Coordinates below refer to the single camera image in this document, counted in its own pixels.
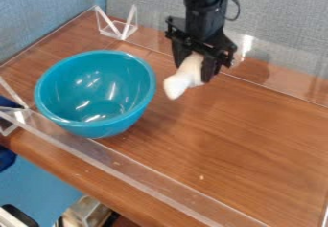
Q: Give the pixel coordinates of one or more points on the white toy mushroom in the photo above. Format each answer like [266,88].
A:
[187,77]

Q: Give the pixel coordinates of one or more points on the clear acrylic barrier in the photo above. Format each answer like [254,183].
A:
[147,196]
[275,68]

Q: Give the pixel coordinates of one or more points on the clear acrylic corner bracket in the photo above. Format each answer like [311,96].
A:
[114,28]

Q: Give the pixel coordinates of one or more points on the clear acrylic front barrier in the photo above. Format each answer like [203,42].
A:
[147,196]

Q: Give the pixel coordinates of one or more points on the black white object bottom left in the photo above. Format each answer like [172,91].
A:
[13,217]

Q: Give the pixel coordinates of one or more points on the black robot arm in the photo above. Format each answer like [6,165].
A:
[199,33]

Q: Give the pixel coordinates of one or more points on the blue plastic bowl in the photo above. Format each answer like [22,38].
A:
[94,93]

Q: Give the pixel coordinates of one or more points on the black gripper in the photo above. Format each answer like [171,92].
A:
[216,45]

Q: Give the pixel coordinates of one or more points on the clear acrylic back barrier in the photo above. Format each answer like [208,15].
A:
[275,68]

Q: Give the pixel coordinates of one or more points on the dark blue object left edge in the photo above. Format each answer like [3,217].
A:
[7,128]

